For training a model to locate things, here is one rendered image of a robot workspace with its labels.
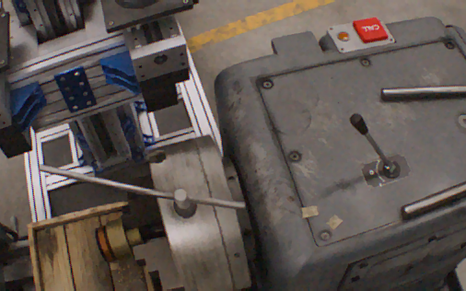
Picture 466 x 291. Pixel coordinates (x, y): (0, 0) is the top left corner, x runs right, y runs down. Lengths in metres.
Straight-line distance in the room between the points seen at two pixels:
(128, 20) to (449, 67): 0.76
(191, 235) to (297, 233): 0.18
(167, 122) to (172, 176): 1.33
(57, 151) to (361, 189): 1.64
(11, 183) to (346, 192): 1.95
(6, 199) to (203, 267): 1.74
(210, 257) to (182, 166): 0.17
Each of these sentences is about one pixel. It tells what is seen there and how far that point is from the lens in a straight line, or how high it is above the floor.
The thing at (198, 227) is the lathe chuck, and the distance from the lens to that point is 0.91.
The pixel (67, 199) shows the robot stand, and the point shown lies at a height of 0.21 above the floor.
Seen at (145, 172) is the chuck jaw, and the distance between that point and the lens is 0.99.
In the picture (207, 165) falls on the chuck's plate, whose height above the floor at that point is 1.24.
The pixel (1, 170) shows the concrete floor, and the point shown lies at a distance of 2.67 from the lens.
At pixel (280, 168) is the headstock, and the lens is 0.91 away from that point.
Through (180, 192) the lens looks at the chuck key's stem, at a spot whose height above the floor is 1.32.
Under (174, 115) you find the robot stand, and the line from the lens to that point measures 2.27.
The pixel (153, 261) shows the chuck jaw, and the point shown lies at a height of 1.10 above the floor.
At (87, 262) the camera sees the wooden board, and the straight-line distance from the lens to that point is 1.30.
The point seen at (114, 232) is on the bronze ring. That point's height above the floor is 1.12.
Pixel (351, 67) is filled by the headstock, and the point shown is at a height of 1.25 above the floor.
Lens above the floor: 2.05
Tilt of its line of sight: 58 degrees down
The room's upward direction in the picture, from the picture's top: 5 degrees counter-clockwise
